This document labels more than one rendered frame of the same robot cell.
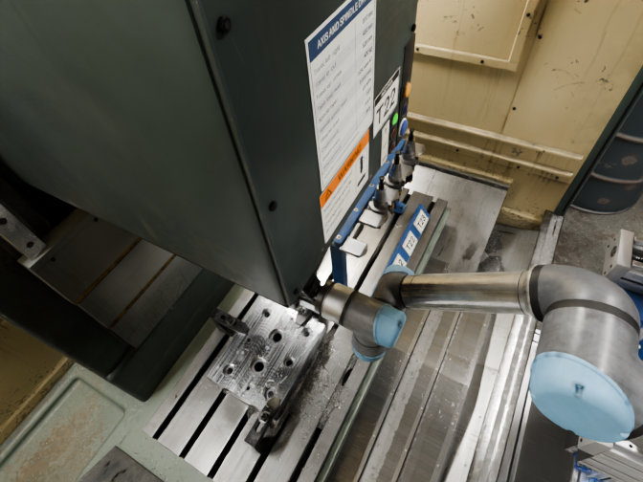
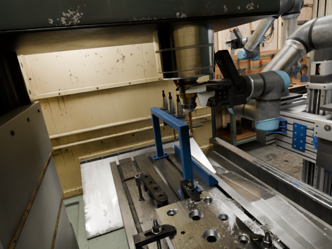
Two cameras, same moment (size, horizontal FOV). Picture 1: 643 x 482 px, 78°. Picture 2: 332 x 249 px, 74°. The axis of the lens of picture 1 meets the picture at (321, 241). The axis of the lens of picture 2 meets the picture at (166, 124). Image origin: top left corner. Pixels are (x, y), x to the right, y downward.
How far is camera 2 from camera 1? 92 cm
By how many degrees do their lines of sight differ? 55
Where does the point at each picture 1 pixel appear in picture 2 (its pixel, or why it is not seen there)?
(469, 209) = not seen: hidden behind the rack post
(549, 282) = (297, 33)
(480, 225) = (196, 153)
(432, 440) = (306, 227)
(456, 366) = (263, 194)
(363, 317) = (270, 73)
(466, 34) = (148, 70)
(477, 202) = not seen: hidden behind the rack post
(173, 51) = not seen: outside the picture
